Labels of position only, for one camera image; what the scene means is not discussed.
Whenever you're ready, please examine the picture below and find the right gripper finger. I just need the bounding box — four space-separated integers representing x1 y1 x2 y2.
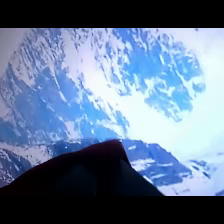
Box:
119 158 165 197

